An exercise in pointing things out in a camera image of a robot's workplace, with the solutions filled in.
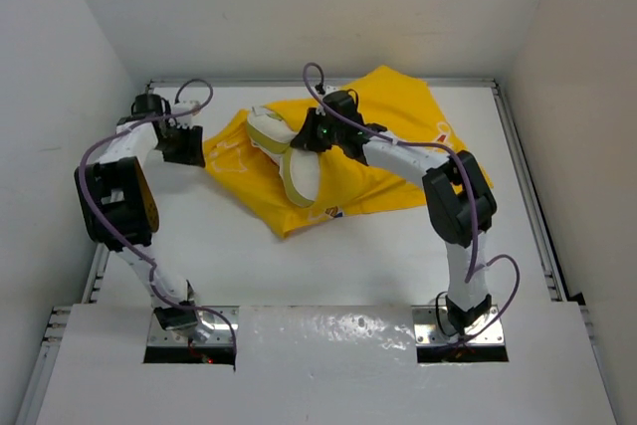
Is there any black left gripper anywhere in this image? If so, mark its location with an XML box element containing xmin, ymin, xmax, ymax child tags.
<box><xmin>157</xmin><ymin>121</ymin><xmax>206</xmax><ymax>166</ymax></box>

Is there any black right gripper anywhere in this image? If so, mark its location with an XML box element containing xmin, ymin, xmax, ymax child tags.
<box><xmin>294</xmin><ymin>106</ymin><xmax>345</xmax><ymax>151</ymax></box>

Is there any cream quilted pillow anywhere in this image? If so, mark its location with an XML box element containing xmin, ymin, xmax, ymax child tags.
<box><xmin>246</xmin><ymin>106</ymin><xmax>321</xmax><ymax>208</ymax></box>

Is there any yellow pillowcase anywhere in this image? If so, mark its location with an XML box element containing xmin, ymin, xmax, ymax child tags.
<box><xmin>202</xmin><ymin>65</ymin><xmax>495</xmax><ymax>240</ymax></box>

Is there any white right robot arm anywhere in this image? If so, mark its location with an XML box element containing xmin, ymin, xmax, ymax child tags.
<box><xmin>292</xmin><ymin>87</ymin><xmax>497</xmax><ymax>334</ymax></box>

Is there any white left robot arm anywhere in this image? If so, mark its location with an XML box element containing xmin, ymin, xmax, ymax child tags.
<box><xmin>75</xmin><ymin>94</ymin><xmax>209</xmax><ymax>341</ymax></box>

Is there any white front cover board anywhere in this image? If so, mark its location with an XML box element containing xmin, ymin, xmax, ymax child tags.
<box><xmin>38</xmin><ymin>303</ymin><xmax>614</xmax><ymax>424</ymax></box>

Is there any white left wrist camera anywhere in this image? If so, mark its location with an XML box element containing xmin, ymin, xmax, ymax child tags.
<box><xmin>171</xmin><ymin>101</ymin><xmax>202</xmax><ymax>124</ymax></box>

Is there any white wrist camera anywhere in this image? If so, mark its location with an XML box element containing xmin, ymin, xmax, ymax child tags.
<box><xmin>315</xmin><ymin>84</ymin><xmax>326</xmax><ymax>97</ymax></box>
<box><xmin>171</xmin><ymin>101</ymin><xmax>202</xmax><ymax>124</ymax></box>

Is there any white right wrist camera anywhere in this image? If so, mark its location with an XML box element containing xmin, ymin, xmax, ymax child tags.
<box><xmin>315</xmin><ymin>84</ymin><xmax>326</xmax><ymax>97</ymax></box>

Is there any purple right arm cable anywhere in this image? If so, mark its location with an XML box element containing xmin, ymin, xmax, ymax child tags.
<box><xmin>303</xmin><ymin>62</ymin><xmax>522</xmax><ymax>346</ymax></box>

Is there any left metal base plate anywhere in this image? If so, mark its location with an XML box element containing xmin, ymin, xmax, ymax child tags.
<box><xmin>147</xmin><ymin>307</ymin><xmax>239</xmax><ymax>347</ymax></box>

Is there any metal base plate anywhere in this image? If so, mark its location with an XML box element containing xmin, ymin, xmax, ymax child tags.
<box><xmin>147</xmin><ymin>307</ymin><xmax>239</xmax><ymax>347</ymax></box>
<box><xmin>413</xmin><ymin>306</ymin><xmax>507</xmax><ymax>346</ymax></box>

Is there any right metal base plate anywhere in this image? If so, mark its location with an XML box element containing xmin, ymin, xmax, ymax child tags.
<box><xmin>413</xmin><ymin>306</ymin><xmax>507</xmax><ymax>346</ymax></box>

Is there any aluminium table frame rail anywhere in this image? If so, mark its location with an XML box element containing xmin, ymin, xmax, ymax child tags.
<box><xmin>18</xmin><ymin>91</ymin><xmax>613</xmax><ymax>424</ymax></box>

